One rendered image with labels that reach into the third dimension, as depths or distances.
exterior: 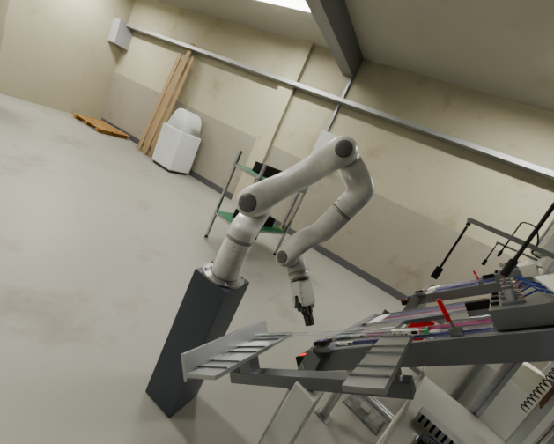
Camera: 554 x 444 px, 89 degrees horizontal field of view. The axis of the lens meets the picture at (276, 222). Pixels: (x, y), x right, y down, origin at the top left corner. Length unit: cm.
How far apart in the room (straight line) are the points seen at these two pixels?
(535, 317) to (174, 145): 559
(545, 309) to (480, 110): 419
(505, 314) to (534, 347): 8
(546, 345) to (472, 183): 397
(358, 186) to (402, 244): 368
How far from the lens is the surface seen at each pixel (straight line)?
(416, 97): 496
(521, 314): 90
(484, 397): 167
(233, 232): 114
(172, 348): 145
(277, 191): 106
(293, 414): 81
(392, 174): 471
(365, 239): 472
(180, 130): 586
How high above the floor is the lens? 129
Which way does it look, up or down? 13 degrees down
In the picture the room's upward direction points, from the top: 25 degrees clockwise
